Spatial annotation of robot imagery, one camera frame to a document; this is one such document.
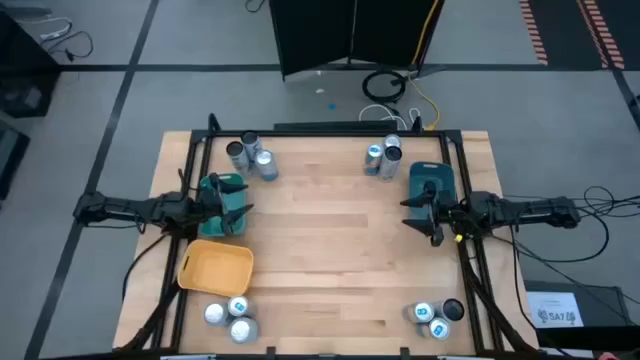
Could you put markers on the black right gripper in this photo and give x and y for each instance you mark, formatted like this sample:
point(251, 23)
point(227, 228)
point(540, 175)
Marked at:
point(447, 212)

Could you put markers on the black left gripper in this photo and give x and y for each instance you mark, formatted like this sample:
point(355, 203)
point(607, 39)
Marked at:
point(209, 207)

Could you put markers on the green plastic bin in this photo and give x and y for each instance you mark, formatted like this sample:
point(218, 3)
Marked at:
point(242, 227)

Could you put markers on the dark blue plastic bin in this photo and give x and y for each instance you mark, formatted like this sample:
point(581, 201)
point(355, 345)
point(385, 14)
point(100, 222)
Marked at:
point(432, 172)

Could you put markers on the white tall can black lid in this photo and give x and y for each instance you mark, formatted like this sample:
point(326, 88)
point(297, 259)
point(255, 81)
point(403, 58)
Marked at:
point(453, 309)
point(235, 150)
point(250, 138)
point(393, 153)

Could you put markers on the yellow plastic bin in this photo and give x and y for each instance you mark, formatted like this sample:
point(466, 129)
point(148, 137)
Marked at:
point(215, 270)

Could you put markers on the silver blue slim can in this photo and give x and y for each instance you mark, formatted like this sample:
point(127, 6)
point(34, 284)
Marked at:
point(239, 306)
point(439, 329)
point(375, 151)
point(424, 312)

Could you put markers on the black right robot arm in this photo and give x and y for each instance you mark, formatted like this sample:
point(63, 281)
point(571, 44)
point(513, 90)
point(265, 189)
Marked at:
point(525, 212)

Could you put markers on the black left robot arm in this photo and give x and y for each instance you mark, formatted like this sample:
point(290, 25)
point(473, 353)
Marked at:
point(130, 209)

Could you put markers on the long black bar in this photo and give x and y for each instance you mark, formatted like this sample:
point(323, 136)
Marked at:
point(330, 126)

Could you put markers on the white paper label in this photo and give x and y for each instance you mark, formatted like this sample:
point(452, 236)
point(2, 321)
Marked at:
point(555, 310)

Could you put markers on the black folding partition screen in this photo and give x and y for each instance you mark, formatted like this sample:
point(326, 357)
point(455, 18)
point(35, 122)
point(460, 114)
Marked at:
point(320, 35)

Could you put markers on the black box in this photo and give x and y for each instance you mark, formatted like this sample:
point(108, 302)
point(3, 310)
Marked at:
point(600, 300)

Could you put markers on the dark grey case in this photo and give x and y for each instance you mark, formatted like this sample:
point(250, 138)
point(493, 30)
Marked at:
point(10, 160)

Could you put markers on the black mat orange stripes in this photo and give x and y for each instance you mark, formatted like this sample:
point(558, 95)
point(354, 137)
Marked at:
point(565, 30)

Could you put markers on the red object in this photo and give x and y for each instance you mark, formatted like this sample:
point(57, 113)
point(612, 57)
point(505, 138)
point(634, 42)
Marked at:
point(607, 357)

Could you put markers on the black desk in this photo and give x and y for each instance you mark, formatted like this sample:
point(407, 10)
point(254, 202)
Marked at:
point(20, 65)

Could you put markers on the black aluminium rig frame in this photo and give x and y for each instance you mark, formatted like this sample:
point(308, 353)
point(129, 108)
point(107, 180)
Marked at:
point(325, 134)

